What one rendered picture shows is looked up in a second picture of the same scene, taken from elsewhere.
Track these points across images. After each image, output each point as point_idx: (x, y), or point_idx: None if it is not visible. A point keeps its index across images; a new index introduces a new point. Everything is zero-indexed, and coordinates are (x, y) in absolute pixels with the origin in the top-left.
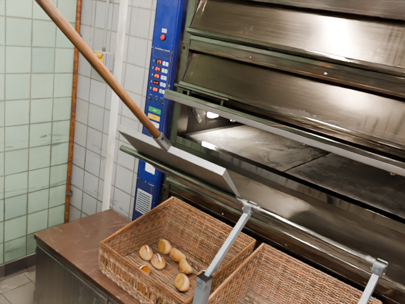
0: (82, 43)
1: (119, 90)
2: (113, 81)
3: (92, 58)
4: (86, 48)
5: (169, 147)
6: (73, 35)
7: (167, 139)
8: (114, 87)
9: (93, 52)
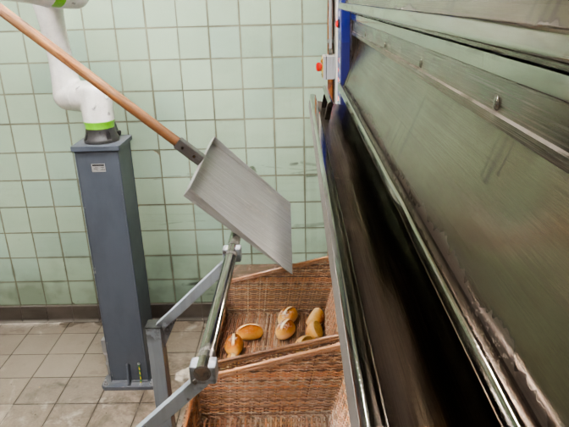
0: (31, 34)
1: (94, 84)
2: (82, 74)
3: (47, 48)
4: (37, 39)
5: (199, 161)
6: (19, 26)
7: (192, 149)
8: (86, 80)
9: (50, 43)
